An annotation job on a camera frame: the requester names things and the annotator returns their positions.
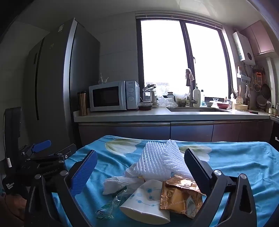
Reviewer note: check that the grey refrigerator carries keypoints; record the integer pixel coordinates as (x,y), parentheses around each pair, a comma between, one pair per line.
(54,87)

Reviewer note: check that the metal strainer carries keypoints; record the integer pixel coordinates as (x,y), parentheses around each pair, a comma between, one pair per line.
(257,87)

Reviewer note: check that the white tissue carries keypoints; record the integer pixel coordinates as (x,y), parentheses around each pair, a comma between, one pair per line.
(115,183)

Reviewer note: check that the white slotted spatula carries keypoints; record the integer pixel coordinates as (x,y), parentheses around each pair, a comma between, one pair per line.
(239,100)

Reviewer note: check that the pink wall cabinet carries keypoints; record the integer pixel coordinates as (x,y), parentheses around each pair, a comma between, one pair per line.
(259,37)

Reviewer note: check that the copper thermos flask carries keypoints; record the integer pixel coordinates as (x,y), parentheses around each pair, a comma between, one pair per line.
(82,103)

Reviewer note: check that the white wall rack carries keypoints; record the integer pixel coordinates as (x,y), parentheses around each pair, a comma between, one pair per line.
(243,76)

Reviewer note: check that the kitchen window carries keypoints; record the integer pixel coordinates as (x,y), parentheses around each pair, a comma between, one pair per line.
(163,54)

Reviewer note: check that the plastic bag with food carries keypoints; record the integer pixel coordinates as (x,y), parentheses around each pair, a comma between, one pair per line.
(181,100)

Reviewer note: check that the cream pot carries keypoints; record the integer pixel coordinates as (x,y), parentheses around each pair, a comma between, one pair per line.
(240,107)

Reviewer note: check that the blue dotted paper cup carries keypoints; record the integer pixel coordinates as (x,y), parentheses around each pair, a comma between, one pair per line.
(143,203)

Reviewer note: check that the gold foil wrapper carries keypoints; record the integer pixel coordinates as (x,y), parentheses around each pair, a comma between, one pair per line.
(178,196)

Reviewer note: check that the black frying pan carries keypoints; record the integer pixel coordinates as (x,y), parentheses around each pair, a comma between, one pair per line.
(265,89)

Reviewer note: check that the clear green-edged wrapper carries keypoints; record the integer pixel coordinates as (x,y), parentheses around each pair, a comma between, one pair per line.
(109,207)

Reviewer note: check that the white bowl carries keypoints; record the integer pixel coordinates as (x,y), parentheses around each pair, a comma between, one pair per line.
(209,104)

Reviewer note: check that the metal kitchen faucet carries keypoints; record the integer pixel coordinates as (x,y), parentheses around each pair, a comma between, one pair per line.
(190,91)

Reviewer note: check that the white figurine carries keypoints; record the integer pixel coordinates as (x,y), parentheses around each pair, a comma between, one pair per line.
(102,79)

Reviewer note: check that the kitchen sink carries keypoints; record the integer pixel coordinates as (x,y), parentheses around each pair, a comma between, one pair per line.
(196,109)

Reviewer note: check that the white foam fruit net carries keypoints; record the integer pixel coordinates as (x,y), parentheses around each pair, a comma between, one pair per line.
(157,159)

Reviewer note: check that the kitchen counter cabinet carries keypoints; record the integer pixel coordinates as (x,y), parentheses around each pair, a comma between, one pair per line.
(141,131)

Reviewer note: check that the person's left hand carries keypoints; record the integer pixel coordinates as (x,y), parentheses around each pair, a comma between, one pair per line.
(15,204)

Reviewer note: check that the red bowl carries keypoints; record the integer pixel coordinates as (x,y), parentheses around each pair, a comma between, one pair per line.
(222,105)

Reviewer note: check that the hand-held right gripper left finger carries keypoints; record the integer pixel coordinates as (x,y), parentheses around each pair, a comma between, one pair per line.
(84,174)

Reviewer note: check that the white microwave oven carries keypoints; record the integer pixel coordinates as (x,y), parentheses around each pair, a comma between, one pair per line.
(104,96)

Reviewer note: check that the white soap bottle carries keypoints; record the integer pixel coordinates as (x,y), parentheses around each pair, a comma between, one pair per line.
(196,96)

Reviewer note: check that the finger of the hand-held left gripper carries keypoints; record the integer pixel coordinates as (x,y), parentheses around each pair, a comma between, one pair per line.
(63,153)
(41,145)

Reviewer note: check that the glass electric kettle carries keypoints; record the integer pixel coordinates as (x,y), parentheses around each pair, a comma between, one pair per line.
(150,96)

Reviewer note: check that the white water heater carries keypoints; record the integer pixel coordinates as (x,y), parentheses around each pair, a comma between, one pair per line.
(243,48)

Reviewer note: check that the glass jar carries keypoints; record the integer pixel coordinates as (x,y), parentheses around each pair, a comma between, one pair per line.
(170,95)

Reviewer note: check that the dark red food container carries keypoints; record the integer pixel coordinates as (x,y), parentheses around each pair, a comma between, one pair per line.
(145,107)

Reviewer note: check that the blue floral tablecloth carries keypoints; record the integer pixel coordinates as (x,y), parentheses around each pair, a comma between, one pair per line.
(239,163)

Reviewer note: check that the clear plastic bag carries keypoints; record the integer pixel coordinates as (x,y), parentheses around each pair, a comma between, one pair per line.
(165,102)

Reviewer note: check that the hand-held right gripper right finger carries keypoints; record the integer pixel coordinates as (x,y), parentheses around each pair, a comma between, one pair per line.
(196,168)

